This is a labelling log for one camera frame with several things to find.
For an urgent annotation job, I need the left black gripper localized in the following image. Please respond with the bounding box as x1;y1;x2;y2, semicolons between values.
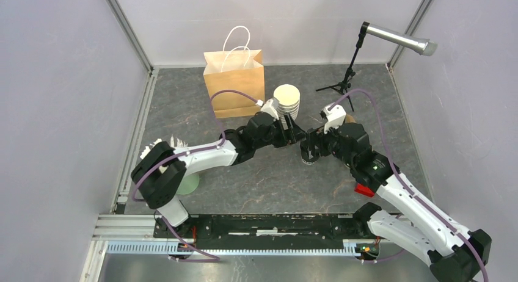
254;113;306;151

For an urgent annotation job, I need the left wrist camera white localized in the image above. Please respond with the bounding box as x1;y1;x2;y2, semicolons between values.
260;98;279;121

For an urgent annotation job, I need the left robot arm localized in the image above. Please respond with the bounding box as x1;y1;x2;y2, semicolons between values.
131;112;306;238

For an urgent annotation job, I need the brown paper bag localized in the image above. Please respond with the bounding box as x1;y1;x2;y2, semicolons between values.
203;49;265;118

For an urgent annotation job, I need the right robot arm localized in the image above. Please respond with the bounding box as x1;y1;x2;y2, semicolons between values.
301;123;492;281

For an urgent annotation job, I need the purple cable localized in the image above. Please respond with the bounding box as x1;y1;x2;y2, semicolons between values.
130;89;262;263
327;88;490;282

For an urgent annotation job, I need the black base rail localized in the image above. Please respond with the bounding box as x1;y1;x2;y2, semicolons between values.
175;214;380;250

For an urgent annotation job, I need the stack of white paper cups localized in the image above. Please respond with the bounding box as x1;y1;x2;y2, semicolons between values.
273;84;301;120

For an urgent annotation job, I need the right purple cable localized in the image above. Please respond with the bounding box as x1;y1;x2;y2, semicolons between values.
327;88;490;282

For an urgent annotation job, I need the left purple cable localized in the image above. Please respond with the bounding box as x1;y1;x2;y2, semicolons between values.
130;89;262;263

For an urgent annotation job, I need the black sleeved paper cup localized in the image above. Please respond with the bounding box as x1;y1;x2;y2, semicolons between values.
302;157;317;165

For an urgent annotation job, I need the silver cylindrical lamp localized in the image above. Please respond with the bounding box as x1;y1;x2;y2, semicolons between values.
362;22;438;56

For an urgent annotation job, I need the red and blue block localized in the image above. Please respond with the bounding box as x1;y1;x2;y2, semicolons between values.
354;183;375;198

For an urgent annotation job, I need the brown pulp cup carrier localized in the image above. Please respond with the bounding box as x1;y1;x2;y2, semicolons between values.
344;114;356;123

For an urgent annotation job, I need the black tripod stand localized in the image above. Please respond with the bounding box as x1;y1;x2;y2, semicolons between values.
315;21;370;95

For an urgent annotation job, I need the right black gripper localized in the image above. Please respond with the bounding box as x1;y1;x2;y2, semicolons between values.
301;119;356;167

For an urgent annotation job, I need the green cup holder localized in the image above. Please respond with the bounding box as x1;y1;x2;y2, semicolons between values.
177;174;200;195

